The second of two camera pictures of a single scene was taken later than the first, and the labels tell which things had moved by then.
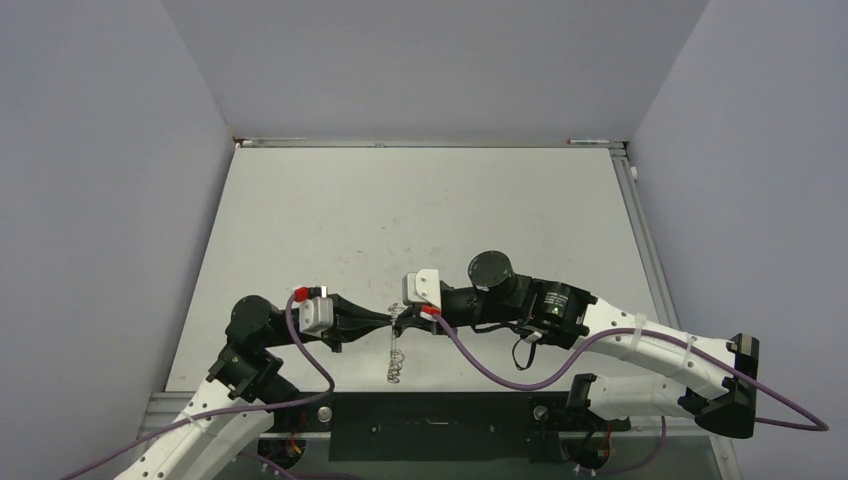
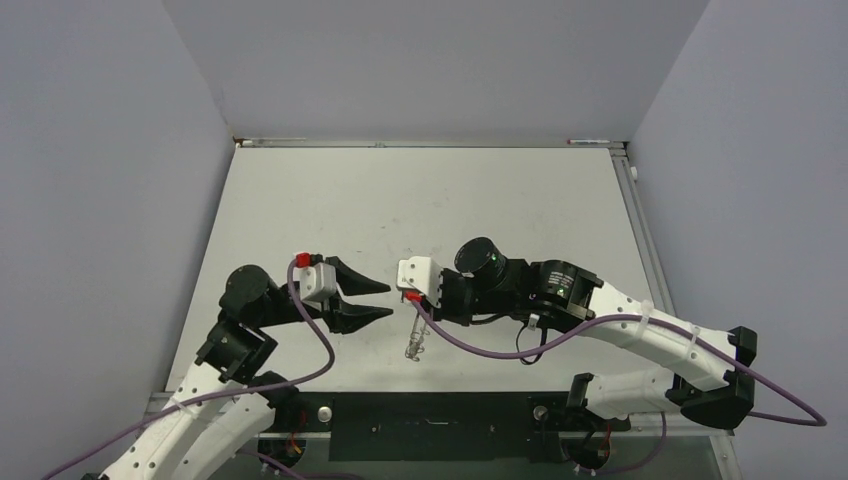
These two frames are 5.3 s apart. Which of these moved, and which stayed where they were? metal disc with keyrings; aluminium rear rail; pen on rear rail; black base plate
Moved: metal disc with keyrings
Stayed: aluminium rear rail; black base plate; pen on rear rail
